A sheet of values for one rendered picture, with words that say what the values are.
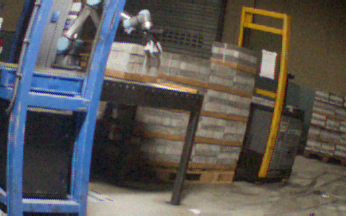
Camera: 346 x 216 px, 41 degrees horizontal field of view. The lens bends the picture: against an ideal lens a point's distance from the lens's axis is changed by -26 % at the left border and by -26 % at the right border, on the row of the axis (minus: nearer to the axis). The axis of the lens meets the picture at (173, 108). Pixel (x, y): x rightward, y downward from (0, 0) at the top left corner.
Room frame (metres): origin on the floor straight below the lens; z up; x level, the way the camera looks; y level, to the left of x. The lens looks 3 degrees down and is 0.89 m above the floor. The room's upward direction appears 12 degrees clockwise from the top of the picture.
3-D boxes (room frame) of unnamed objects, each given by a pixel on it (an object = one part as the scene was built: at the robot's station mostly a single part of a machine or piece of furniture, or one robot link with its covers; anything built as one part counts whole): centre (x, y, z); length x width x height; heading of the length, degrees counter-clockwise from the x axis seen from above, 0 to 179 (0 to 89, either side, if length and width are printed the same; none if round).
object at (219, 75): (5.43, -0.24, 0.95); 0.38 x 0.29 x 0.23; 40
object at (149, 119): (5.16, 0.09, 0.42); 1.17 x 0.39 x 0.83; 130
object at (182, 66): (5.24, -0.01, 0.95); 0.38 x 0.29 x 0.23; 40
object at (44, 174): (2.82, 0.93, 0.38); 0.94 x 0.69 x 0.63; 59
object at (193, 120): (4.11, -0.15, 0.34); 0.06 x 0.06 x 0.68; 59
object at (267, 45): (5.91, -0.82, 1.27); 0.57 x 0.01 x 0.65; 40
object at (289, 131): (6.13, -1.09, 0.40); 0.69 x 0.55 x 0.80; 40
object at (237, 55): (5.62, -0.47, 0.65); 0.39 x 0.30 x 1.29; 40
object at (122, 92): (3.56, 0.18, 0.74); 1.34 x 0.05 x 0.12; 149
